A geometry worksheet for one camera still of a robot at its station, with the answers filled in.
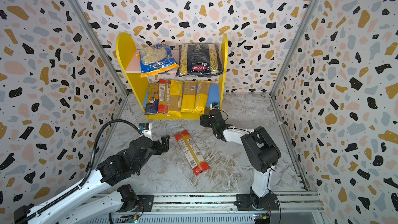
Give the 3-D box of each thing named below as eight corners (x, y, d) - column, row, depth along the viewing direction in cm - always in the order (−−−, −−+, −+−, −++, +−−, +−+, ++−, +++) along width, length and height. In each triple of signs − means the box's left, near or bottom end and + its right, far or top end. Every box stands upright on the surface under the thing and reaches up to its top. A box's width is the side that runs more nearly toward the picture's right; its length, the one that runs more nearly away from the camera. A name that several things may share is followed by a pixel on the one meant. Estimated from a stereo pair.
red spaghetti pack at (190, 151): (194, 177, 84) (194, 175, 81) (174, 138, 99) (173, 136, 96) (209, 168, 87) (209, 166, 85) (188, 132, 102) (187, 129, 100)
